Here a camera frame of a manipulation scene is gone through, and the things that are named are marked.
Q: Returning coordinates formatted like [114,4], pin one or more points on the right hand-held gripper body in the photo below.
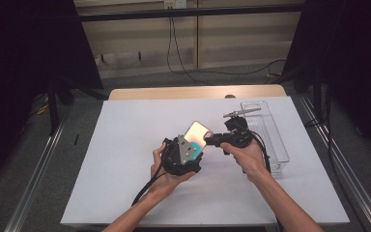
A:
[238,135]

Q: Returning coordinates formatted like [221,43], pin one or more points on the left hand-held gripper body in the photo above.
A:
[177,161]

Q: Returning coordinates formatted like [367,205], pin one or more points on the pink and blue phone case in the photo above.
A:
[197,134]

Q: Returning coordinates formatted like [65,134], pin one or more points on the person's left hand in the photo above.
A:
[167,183]

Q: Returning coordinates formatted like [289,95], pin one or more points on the person's right hand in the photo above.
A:
[251,161]

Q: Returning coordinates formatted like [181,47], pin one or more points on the clear plastic tray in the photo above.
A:
[277,145]

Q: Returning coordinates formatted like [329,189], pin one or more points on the white table sheet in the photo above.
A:
[125,129]

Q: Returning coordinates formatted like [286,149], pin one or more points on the black metal stand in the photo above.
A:
[53,109]
[318,96]

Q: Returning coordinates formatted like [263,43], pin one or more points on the small black floor strip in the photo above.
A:
[76,139]

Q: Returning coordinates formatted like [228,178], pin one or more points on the black horizontal bar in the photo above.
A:
[190,12]

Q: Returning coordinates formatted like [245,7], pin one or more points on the black curtain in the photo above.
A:
[354,64]
[19,64]

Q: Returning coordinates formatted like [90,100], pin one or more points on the aluminium floor rail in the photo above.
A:
[344,154]
[35,174]

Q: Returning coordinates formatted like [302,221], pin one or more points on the white wall socket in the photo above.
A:
[175,4]

